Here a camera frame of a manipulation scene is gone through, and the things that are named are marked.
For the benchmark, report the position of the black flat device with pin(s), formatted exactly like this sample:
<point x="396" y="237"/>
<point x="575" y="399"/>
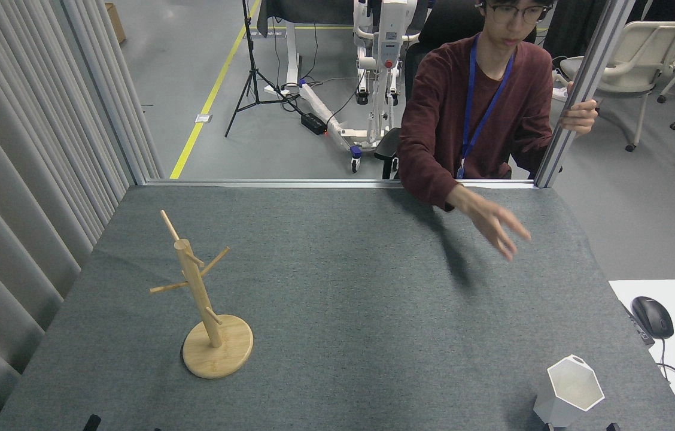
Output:
<point x="639" y="332"/>

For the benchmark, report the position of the person's right hand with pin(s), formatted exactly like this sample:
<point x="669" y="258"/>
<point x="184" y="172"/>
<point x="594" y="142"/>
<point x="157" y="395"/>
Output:
<point x="499" y="227"/>

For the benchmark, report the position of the black office chair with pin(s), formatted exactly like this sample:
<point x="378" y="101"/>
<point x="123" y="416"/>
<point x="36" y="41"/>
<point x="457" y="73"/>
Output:
<point x="445" y="21"/>

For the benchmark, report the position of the silver table rail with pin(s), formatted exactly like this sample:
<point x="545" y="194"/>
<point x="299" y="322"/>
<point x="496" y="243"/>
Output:
<point x="283" y="182"/>

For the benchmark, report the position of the black power strip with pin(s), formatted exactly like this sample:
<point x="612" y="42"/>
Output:
<point x="313" y="123"/>

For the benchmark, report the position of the white wheeled stand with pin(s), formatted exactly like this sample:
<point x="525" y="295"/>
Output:
<point x="394" y="24"/>

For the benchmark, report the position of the black tripod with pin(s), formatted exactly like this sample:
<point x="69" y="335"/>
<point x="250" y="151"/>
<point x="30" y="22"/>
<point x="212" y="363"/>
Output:
<point x="248" y="30"/>

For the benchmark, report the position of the person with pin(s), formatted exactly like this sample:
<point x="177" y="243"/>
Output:
<point x="493" y="108"/>

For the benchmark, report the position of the black computer mouse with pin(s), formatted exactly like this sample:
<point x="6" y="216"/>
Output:
<point x="651" y="317"/>

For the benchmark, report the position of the black hanging cloth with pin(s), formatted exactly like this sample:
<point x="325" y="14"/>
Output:
<point x="574" y="27"/>

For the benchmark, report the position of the wooden cup rack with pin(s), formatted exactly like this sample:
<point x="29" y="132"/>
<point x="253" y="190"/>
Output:
<point x="218" y="350"/>

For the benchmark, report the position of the white plastic wheeled chair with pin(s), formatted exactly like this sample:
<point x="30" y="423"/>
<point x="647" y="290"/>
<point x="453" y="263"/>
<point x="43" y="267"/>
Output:
<point x="642" y="54"/>

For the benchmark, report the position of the cardboard box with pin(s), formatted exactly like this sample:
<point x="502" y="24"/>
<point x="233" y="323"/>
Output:
<point x="115" y="24"/>

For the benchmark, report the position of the grey table cloth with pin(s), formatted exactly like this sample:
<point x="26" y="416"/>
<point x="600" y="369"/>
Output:
<point x="373" y="299"/>

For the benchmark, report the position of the white hexagonal cup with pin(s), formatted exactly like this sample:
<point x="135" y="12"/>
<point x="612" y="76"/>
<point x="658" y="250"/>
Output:
<point x="574" y="386"/>

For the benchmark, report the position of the black eyeglasses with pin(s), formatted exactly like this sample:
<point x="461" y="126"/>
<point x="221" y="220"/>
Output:
<point x="514" y="13"/>

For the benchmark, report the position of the white floor plate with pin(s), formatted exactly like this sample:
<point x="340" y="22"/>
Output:
<point x="203" y="118"/>

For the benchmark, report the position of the silver post beside person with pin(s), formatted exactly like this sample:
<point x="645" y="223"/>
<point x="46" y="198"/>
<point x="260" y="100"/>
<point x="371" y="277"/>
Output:
<point x="584" y="84"/>

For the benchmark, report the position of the person's left hand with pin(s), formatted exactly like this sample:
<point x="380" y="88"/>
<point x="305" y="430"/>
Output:
<point x="580" y="117"/>

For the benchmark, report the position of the grey curtain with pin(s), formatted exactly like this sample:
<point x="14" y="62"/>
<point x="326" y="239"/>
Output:
<point x="14" y="179"/>

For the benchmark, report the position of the desk with black cover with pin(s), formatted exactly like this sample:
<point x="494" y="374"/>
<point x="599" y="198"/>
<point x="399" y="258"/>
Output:
<point x="307" y="12"/>

